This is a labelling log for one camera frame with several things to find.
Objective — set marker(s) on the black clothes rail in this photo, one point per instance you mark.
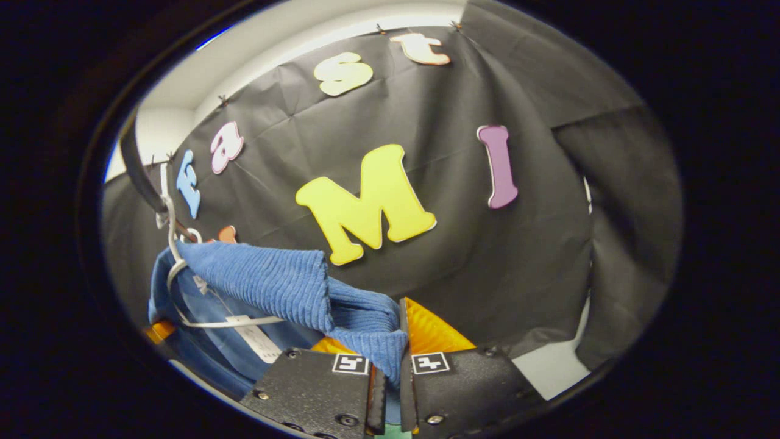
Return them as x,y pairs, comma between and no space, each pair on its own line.
140,171

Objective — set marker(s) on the blue knit garment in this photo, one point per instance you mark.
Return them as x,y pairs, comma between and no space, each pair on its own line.
274,280

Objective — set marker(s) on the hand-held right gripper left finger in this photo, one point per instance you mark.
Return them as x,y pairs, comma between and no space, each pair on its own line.
311,390

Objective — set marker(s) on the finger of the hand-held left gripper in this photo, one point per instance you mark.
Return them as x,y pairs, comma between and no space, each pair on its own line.
159,331

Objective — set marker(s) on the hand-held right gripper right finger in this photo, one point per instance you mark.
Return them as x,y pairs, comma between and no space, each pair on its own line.
463,387

